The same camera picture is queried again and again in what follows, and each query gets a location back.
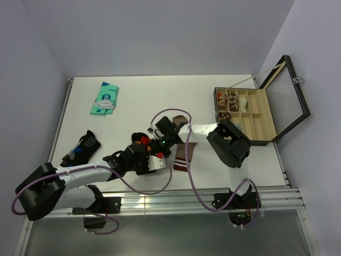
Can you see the rolled dark brown argyle sock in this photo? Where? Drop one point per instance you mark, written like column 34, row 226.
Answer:
column 225, row 116

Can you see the rolled brown beige argyle sock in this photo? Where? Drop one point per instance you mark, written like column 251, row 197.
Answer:
column 233, row 102

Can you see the black compartment box with lid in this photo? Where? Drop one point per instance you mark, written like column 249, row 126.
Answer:
column 275, row 108

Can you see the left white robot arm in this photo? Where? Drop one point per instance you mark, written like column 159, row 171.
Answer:
column 51, row 188

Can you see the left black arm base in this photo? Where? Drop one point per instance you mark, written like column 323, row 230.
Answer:
column 100, row 212

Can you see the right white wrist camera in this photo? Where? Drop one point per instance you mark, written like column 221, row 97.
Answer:
column 156, row 133

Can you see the brown sock with striped cuff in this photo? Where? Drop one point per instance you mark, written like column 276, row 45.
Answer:
column 180, row 161

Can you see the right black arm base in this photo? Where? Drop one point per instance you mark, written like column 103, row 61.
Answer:
column 241, row 209

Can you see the black blue grey sock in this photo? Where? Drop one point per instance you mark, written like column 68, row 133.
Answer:
column 81, row 152

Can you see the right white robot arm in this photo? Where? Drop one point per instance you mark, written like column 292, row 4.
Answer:
column 229, row 143

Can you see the rolled light blue sock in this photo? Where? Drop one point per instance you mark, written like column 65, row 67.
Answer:
column 238, row 126

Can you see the mint green sock pair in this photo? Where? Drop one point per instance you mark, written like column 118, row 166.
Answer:
column 106, row 100

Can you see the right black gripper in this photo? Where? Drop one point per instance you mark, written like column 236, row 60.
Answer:
column 156, row 148

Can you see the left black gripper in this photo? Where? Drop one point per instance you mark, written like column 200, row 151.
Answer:
column 145, row 155

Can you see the rolled orange beige argyle sock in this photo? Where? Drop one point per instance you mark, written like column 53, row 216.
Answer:
column 222, row 101

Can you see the rolled white sock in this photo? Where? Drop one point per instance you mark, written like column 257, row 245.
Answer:
column 243, row 104

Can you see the black red yellow argyle sock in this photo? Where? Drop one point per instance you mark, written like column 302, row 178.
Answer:
column 141, row 142

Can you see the aluminium table edge rail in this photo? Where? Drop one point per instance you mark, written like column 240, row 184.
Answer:
column 185, row 202

